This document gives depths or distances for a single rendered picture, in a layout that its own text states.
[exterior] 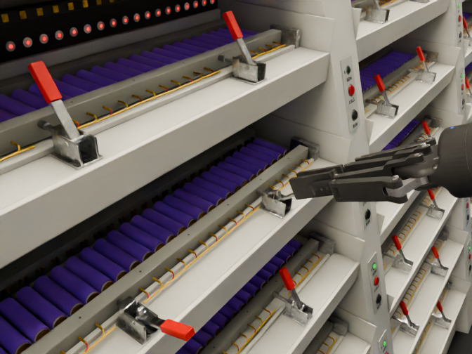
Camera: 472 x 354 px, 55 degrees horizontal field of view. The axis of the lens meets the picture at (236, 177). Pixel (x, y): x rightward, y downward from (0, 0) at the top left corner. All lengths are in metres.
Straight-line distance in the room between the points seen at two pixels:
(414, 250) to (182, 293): 0.81
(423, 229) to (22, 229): 1.10
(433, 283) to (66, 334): 1.15
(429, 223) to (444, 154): 0.87
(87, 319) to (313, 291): 0.43
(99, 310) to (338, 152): 0.47
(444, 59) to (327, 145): 0.70
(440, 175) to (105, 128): 0.34
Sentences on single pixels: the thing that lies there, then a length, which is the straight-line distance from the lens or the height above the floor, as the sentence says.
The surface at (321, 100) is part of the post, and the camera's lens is 0.77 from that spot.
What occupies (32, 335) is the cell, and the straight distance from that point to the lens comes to 0.51.
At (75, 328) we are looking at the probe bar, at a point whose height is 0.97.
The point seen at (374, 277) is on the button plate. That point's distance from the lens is 0.95.
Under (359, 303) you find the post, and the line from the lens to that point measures 0.95.
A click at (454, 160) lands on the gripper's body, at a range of 0.49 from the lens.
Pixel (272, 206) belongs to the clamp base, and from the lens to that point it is 0.65.
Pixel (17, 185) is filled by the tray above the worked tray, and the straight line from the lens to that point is 0.41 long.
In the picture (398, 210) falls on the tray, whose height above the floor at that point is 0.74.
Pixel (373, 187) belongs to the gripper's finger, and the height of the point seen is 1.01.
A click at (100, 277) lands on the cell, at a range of 0.54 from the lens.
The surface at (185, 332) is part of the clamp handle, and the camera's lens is 0.44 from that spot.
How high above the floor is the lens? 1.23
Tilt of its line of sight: 21 degrees down
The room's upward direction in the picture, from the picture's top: 13 degrees counter-clockwise
